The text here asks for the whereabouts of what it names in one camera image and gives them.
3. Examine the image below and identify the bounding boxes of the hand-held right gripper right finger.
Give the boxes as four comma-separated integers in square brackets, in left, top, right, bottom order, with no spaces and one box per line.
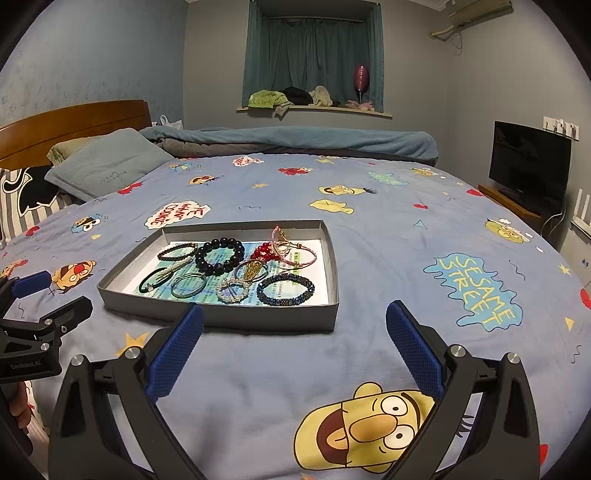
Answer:
[381,300,541,480]

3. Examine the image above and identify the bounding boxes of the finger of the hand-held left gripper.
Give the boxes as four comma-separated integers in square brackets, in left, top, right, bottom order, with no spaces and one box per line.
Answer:
[14,295,93,346]
[0,271,52,319]

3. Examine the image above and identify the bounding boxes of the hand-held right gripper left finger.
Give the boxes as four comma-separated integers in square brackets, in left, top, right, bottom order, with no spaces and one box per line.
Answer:
[48,304,206,480]

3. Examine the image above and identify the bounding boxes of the grey cardboard box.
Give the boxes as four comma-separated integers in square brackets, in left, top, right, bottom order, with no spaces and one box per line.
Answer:
[96,218,341,333]

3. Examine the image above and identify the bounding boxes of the large black bead bracelet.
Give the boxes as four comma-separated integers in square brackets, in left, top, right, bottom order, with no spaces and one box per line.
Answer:
[194,236,246,277]

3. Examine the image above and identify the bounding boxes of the red bead gold tassel jewelry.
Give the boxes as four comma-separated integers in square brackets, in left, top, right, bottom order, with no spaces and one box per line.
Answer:
[235,241,277,283]

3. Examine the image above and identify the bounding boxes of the person's left hand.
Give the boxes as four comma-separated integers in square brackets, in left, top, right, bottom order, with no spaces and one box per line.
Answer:
[9,383,35,431]

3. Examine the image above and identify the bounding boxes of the silver bangle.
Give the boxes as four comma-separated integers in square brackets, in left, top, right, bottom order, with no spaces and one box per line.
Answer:
[171,272,208,298]

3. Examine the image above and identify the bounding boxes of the black white striped pillow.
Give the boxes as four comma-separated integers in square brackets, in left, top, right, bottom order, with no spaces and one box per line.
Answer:
[0,165,75,241]

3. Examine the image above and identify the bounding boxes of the cartoon printed blue bed sheet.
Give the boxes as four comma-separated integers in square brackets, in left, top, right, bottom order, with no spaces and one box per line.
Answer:
[0,152,591,480]

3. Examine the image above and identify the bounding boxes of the printed paper sheet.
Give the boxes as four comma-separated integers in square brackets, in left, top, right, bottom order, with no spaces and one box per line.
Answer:
[134,236,331,306]

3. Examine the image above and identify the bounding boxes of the olive pillow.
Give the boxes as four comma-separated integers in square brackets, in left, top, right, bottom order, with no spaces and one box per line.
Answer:
[46,135,105,167]

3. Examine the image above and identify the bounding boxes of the grey-blue pillow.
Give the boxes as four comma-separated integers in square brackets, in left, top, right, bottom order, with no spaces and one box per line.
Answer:
[45,128,175,201]

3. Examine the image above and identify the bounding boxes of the wooden headboard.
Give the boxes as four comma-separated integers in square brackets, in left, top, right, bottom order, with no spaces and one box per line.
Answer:
[0,99,153,171]

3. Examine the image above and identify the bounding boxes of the wooden television stand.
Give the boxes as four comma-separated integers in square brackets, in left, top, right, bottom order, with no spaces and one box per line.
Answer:
[478,184,561,220]

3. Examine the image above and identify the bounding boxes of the white cabinet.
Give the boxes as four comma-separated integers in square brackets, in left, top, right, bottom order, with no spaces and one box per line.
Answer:
[556,226,591,278]

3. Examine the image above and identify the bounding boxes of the grey blanket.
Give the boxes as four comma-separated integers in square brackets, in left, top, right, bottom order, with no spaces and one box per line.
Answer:
[154,138,278,158]

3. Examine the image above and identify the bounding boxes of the black television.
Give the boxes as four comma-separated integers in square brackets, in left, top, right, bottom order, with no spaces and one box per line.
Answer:
[488,121,572,204]

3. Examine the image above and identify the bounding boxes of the white router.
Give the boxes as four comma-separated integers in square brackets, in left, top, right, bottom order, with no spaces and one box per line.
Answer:
[570,187,591,232]

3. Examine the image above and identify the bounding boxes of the blue blanket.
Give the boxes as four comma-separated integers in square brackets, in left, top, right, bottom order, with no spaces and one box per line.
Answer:
[139,127,439,164]

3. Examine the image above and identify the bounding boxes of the wooden window sill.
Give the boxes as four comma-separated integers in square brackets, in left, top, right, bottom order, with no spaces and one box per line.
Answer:
[236,105,393,120]

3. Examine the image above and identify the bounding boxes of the beige cloth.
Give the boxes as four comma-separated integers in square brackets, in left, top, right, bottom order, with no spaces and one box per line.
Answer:
[308,85,334,107]

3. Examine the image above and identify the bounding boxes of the green cloth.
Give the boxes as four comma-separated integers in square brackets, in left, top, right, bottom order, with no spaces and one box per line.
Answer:
[248,90,289,109]

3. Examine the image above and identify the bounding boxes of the pink balloon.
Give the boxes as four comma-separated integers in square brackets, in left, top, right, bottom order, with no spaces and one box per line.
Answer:
[353,65,371,103]

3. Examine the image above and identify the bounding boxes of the black cloth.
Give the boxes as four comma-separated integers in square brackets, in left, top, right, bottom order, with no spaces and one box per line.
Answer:
[281,86,315,106]

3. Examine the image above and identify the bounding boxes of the teal curtain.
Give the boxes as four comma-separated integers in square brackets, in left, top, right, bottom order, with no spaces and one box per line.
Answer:
[242,0,384,114]

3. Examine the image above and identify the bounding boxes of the white air conditioner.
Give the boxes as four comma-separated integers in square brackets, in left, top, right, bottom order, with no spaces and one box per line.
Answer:
[427,0,514,40]

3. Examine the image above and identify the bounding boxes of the black cord bracelet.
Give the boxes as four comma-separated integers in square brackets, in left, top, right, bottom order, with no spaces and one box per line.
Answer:
[139,267,174,294]

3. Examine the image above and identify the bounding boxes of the clear crystal bead bracelet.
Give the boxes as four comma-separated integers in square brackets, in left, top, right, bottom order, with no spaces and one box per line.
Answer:
[217,276,251,304]

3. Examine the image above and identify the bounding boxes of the gold twisted bracelet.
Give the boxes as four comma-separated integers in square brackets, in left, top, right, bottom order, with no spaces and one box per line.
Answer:
[235,261,269,283]

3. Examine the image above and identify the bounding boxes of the thin black bead bracelet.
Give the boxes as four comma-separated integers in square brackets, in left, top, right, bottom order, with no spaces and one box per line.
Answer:
[157,244,198,261]

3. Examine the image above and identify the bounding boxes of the blue bead bracelet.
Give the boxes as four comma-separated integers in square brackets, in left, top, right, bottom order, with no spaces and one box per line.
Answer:
[256,273,316,305]

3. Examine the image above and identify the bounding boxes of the pink cord bracelet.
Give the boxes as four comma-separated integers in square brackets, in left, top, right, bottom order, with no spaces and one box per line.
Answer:
[270,225,320,268]

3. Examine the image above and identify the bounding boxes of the white cable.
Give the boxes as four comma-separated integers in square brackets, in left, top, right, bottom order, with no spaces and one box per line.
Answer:
[541,208,566,245]

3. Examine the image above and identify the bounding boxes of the white wall hooks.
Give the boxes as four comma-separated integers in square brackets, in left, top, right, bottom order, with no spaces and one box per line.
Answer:
[542,116,581,138]

